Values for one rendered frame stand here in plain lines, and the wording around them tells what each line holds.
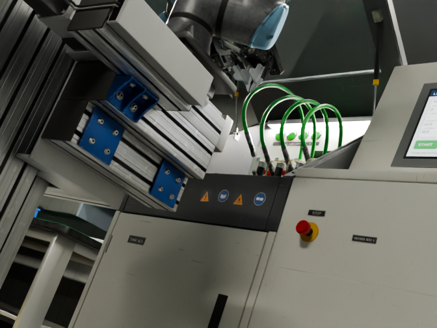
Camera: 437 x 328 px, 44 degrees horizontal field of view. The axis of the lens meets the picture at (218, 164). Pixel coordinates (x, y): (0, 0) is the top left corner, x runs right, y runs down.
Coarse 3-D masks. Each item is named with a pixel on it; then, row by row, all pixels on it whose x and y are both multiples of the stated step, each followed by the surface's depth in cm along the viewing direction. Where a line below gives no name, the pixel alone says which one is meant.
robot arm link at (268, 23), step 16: (240, 0) 127; (256, 0) 126; (272, 0) 127; (224, 16) 127; (240, 16) 126; (256, 16) 125; (272, 16) 125; (224, 32) 129; (240, 32) 128; (256, 32) 126; (272, 32) 126
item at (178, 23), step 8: (176, 16) 126; (184, 16) 125; (192, 16) 125; (168, 24) 125; (176, 24) 124; (184, 24) 124; (192, 24) 125; (200, 24) 125; (208, 24) 127; (192, 32) 123; (200, 32) 125; (208, 32) 127; (200, 40) 124; (208, 40) 127; (208, 48) 126
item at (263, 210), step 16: (208, 176) 168; (224, 176) 163; (240, 176) 159; (256, 176) 155; (272, 176) 151; (192, 192) 169; (240, 192) 156; (272, 192) 149; (128, 208) 186; (144, 208) 180; (192, 208) 166; (208, 208) 161; (224, 208) 157; (240, 208) 153; (256, 208) 150; (208, 224) 161; (224, 224) 155; (240, 224) 151; (256, 224) 147
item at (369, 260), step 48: (384, 96) 181; (384, 144) 166; (336, 192) 136; (384, 192) 127; (432, 192) 120; (288, 240) 138; (336, 240) 129; (384, 240) 122; (432, 240) 115; (288, 288) 131; (336, 288) 123; (384, 288) 116; (432, 288) 110
